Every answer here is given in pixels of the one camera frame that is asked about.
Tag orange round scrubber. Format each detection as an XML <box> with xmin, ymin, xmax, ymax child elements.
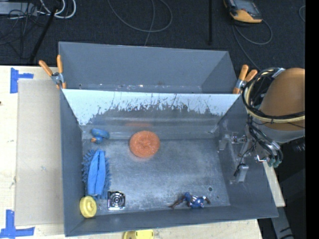
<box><xmin>129</xmin><ymin>130</ymin><xmax>161</xmax><ymax>158</ymax></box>

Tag blue toy action figure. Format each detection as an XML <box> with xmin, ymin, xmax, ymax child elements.
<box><xmin>168</xmin><ymin>192</ymin><xmax>211</xmax><ymax>210</ymax></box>

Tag blue toy duck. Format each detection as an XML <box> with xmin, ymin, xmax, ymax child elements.
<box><xmin>90</xmin><ymin>127</ymin><xmax>111</xmax><ymax>144</ymax></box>

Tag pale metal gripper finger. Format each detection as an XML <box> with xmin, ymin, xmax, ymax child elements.
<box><xmin>230</xmin><ymin>164</ymin><xmax>250</xmax><ymax>184</ymax></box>
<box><xmin>218</xmin><ymin>132</ymin><xmax>237</xmax><ymax>157</ymax></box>

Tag brown cardboard board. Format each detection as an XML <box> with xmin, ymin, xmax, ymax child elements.
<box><xmin>14</xmin><ymin>78</ymin><xmax>65</xmax><ymax>228</ymax></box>

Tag yellow round toy piece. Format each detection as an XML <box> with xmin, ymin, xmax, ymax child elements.
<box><xmin>122</xmin><ymin>229</ymin><xmax>155</xmax><ymax>239</ymax></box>

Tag yellow toy wheel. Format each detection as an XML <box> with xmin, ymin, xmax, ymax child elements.
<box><xmin>79</xmin><ymin>195</ymin><xmax>98</xmax><ymax>219</ymax></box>

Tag grey metal bin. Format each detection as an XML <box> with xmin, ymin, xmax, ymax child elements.
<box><xmin>57</xmin><ymin>41</ymin><xmax>279</xmax><ymax>238</ymax></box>

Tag blue chenille duster mitt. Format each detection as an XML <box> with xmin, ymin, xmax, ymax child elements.
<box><xmin>81</xmin><ymin>148</ymin><xmax>112</xmax><ymax>200</ymax></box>

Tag silver square ringed plate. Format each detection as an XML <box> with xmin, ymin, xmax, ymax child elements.
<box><xmin>107</xmin><ymin>190</ymin><xmax>126</xmax><ymax>211</ymax></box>

